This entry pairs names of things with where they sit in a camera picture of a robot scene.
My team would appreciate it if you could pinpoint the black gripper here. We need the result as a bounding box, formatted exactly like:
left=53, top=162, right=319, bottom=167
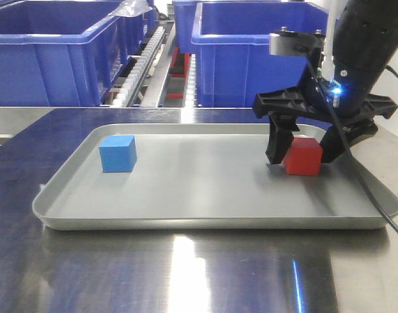
left=252, top=73, right=398, bottom=166

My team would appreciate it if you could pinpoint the red cube block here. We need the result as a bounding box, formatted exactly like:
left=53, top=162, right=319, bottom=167
left=282, top=138, right=323, bottom=176

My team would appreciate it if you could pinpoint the blue cube block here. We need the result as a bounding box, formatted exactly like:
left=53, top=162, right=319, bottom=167
left=99, top=135, right=137, bottom=173

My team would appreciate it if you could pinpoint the blue bin front right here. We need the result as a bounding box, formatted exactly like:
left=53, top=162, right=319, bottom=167
left=192, top=1, right=328, bottom=108

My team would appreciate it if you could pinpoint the blue bin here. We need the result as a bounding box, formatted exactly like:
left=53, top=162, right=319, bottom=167
left=0, top=1, right=127, bottom=107
left=192, top=1, right=328, bottom=108
left=171, top=0, right=281, bottom=54
left=124, top=0, right=156, bottom=55

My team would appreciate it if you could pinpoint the grey plastic tray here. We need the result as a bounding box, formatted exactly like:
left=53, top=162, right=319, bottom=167
left=33, top=123, right=385, bottom=231

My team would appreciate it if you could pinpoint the blue bin rear right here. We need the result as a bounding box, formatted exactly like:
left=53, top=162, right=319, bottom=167
left=171, top=0, right=281, bottom=54

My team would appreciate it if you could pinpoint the blue bin rear left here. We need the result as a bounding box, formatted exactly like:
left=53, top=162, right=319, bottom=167
left=124, top=0, right=156, bottom=55

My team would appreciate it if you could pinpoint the clear plastic bag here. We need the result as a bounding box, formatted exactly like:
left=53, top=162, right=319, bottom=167
left=111, top=0, right=152, bottom=18

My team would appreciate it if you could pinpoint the blue bin front left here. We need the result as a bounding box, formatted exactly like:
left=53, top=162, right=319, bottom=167
left=0, top=1, right=127, bottom=107

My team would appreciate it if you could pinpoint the black cable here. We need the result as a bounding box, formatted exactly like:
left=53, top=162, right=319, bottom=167
left=306, top=58, right=398, bottom=244

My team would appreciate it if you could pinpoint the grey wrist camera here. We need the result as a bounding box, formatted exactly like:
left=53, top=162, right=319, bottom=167
left=268, top=29, right=326, bottom=57

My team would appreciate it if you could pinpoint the white roller conveyor rail right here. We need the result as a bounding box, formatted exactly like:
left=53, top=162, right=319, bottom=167
left=182, top=54, right=197, bottom=108

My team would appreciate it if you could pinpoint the white roller conveyor rail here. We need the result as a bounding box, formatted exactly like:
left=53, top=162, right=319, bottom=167
left=182, top=54, right=197, bottom=108
left=110, top=26, right=165, bottom=108

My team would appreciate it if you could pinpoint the red bracket under shelf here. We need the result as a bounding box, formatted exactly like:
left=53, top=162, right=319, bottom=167
left=165, top=46, right=191, bottom=99

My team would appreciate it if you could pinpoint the white roller conveyor rail left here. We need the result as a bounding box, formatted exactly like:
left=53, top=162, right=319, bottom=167
left=110, top=26, right=165, bottom=108

